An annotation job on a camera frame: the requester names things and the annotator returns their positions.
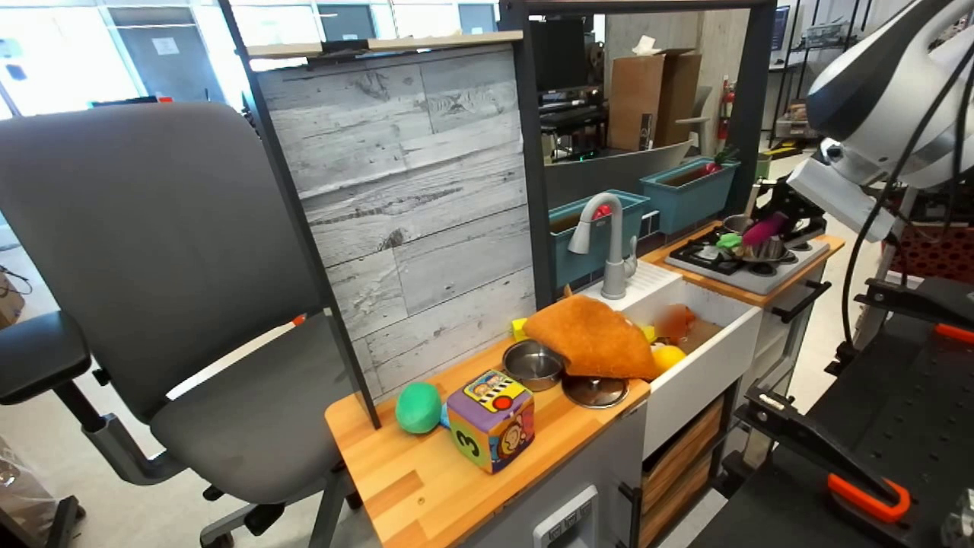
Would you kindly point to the grey toy stove top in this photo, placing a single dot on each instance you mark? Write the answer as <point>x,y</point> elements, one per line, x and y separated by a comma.
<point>756,278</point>

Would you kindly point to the yellow lemon plush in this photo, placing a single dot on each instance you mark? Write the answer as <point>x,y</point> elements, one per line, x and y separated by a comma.
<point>668,354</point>

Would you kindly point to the grey toy faucet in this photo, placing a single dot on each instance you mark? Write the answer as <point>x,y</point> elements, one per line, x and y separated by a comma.
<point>614,262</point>

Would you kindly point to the large steel pot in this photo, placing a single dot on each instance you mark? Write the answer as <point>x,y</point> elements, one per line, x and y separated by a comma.
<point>772,255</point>

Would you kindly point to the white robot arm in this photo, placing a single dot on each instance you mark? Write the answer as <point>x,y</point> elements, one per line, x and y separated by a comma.
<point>894,110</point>

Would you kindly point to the red fire extinguisher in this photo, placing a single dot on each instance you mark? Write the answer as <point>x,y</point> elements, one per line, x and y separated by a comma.
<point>726,110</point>

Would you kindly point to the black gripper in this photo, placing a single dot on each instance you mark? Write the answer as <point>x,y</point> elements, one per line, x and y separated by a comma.
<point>794,205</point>

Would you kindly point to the large teal planter box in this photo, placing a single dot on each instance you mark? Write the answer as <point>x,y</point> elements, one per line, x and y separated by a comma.
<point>690,197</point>

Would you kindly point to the colourful fabric cube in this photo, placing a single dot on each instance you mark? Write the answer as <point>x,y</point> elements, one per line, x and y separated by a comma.
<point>490,422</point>

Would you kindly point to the grey office chair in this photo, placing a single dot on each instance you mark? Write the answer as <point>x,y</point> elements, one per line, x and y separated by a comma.
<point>154,262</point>

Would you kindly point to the small teal planter box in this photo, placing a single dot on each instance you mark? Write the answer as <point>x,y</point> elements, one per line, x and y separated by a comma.
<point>589,260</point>

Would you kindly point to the green pea plush toy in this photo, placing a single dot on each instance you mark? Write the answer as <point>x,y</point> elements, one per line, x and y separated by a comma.
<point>419,406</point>

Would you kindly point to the orange plush toy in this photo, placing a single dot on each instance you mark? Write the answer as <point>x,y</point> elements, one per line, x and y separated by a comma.
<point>678,322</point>

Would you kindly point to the grey wood panel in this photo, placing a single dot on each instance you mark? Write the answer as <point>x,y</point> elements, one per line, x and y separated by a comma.
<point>406,223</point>

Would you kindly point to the pink radish plush green leaves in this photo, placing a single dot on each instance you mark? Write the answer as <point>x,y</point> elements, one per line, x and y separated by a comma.
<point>762,235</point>

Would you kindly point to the cardboard box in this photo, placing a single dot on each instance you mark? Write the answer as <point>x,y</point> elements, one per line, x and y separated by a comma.
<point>649,102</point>

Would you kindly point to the orange cloth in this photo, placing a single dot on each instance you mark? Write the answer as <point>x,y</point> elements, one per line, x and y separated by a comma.
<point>594,335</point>

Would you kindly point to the white toy sink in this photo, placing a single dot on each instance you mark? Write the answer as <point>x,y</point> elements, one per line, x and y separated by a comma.
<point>701,365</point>

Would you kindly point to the black workbench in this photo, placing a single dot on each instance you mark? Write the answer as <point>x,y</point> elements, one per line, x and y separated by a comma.
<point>902,426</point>

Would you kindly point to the yellow toy block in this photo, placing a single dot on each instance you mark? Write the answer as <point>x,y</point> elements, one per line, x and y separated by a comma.
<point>517,326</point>

